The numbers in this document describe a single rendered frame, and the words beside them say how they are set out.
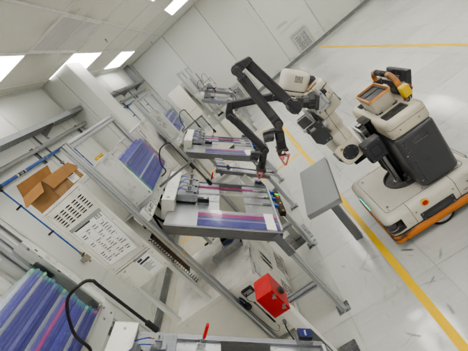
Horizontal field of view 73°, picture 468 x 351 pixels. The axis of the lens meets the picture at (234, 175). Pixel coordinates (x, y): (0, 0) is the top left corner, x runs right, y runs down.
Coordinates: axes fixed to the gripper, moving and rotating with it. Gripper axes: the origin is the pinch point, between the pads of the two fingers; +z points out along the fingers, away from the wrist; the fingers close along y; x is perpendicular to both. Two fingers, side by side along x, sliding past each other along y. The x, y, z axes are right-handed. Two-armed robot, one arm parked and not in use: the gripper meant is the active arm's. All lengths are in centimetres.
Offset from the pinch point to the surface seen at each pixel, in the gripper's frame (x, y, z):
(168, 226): -62, 70, 8
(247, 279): -10, 70, 42
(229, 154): -19, -75, 8
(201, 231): -42, 70, 10
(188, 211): -52, 49, 8
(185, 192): -55, 34, 3
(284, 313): 3, 110, 28
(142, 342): -59, 153, 1
